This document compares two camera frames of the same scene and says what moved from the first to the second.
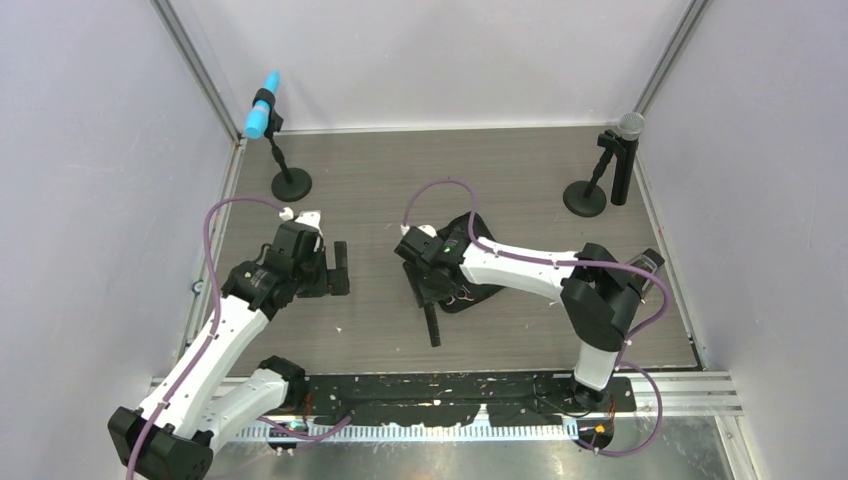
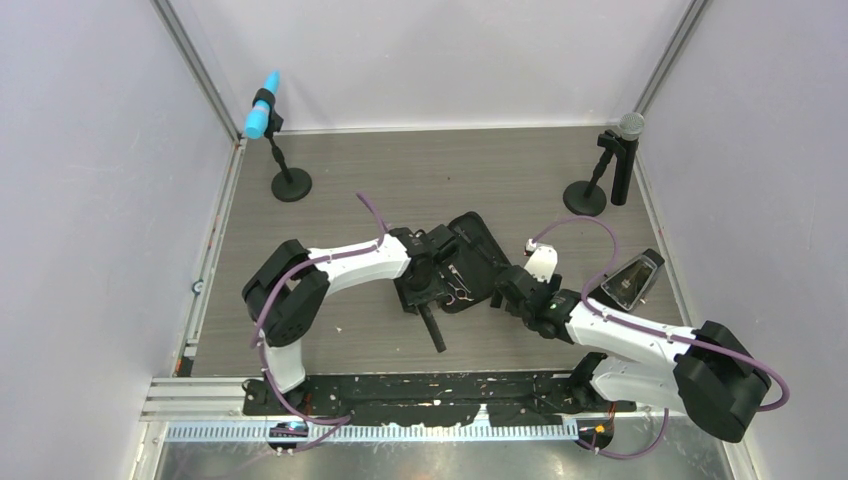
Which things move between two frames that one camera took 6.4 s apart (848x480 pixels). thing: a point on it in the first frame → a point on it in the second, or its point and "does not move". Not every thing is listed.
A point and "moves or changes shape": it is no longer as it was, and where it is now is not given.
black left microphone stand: x=290 y=185 does not move
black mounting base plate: x=435 y=399 does not move
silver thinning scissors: x=460 y=294 does not move
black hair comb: x=433 y=324 moves or changes shape
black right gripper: x=423 y=293 → x=554 y=284
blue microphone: x=257 y=117 does not move
